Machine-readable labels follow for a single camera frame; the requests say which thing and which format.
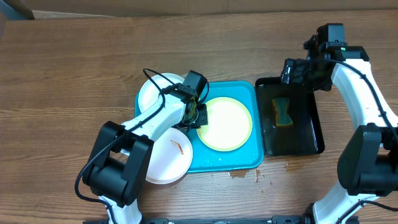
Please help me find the teal plastic tray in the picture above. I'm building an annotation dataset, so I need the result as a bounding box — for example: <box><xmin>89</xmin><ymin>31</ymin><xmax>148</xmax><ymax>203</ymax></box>
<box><xmin>134</xmin><ymin>80</ymin><xmax>265</xmax><ymax>174</ymax></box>

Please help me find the green yellow sponge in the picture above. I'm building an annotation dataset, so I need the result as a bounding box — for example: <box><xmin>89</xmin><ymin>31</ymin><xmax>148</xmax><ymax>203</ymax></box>
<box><xmin>272</xmin><ymin>97</ymin><xmax>293</xmax><ymax>128</ymax></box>

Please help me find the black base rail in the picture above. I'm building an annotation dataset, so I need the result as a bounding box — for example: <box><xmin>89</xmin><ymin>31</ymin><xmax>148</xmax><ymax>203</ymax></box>
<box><xmin>83</xmin><ymin>213</ymin><xmax>360</xmax><ymax>224</ymax></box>

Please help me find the white plate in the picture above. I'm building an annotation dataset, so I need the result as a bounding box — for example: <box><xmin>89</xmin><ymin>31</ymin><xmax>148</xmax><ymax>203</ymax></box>
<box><xmin>136</xmin><ymin>73</ymin><xmax>185</xmax><ymax>112</ymax></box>
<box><xmin>146</xmin><ymin>128</ymin><xmax>193</xmax><ymax>184</ymax></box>

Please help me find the yellow-green rimmed plate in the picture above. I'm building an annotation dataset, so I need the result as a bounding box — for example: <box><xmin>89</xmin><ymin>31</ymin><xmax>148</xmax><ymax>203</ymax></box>
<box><xmin>197</xmin><ymin>97</ymin><xmax>253</xmax><ymax>152</ymax></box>

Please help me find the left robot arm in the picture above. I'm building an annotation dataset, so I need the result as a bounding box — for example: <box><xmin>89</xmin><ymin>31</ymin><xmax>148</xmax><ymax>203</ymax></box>
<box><xmin>74</xmin><ymin>70</ymin><xmax>210</xmax><ymax>223</ymax></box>

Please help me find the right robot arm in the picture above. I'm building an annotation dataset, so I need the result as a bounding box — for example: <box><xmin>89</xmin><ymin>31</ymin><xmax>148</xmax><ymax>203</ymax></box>
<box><xmin>280</xmin><ymin>23</ymin><xmax>397</xmax><ymax>223</ymax></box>

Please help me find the black water tray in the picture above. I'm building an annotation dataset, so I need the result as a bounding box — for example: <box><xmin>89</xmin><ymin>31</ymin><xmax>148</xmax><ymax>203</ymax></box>
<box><xmin>255</xmin><ymin>77</ymin><xmax>325</xmax><ymax>156</ymax></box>

